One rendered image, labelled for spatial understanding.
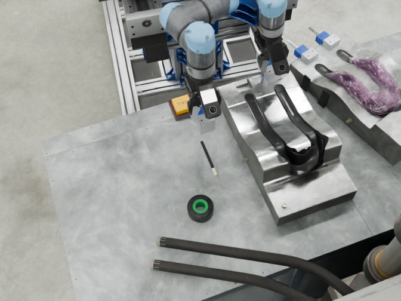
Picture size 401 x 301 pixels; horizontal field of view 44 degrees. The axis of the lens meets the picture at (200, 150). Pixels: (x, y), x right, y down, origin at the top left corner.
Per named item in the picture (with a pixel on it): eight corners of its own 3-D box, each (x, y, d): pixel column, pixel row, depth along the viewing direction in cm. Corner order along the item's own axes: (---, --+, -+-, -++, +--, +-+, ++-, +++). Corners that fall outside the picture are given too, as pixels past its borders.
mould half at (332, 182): (218, 103, 177) (218, 78, 165) (284, 82, 181) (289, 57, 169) (277, 226, 152) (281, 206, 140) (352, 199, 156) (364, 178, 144)
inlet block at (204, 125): (187, 103, 164) (185, 93, 159) (201, 99, 165) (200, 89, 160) (200, 134, 157) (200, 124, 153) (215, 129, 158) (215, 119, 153)
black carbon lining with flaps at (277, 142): (240, 99, 169) (242, 81, 161) (284, 85, 171) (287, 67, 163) (284, 184, 151) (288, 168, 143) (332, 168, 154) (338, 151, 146)
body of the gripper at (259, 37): (275, 34, 162) (276, 11, 151) (286, 55, 159) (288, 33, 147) (253, 42, 162) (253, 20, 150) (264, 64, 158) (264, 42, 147)
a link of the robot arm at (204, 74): (219, 65, 134) (190, 74, 133) (218, 77, 138) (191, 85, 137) (209, 46, 138) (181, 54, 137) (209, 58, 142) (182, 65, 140)
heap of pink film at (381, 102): (320, 77, 174) (324, 63, 167) (355, 54, 179) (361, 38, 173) (376, 126, 163) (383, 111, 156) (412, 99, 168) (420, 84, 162)
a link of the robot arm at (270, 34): (289, 25, 143) (263, 35, 143) (288, 34, 148) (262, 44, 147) (278, 5, 146) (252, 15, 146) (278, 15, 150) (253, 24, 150)
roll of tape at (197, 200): (184, 219, 154) (184, 214, 151) (191, 196, 158) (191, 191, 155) (209, 225, 152) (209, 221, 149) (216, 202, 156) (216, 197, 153)
